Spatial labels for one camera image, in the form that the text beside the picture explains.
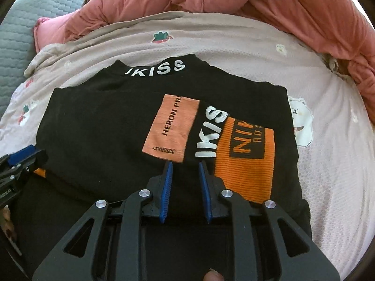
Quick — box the black garment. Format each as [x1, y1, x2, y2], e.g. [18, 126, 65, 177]
[12, 55, 311, 272]

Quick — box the orange black sock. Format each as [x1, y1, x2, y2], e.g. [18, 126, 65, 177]
[195, 106, 275, 204]

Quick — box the peach heron sock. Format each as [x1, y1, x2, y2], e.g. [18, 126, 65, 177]
[142, 95, 200, 163]

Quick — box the person's left hand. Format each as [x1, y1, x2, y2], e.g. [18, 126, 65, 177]
[1, 206, 17, 248]

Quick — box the grey quilted headboard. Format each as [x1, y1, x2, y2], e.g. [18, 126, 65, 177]
[1, 0, 84, 114]

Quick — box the pink patterned bed sheet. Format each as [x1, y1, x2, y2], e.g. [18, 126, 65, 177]
[1, 12, 374, 278]

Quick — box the salmon pink duvet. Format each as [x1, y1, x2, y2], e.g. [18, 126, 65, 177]
[34, 0, 374, 118]

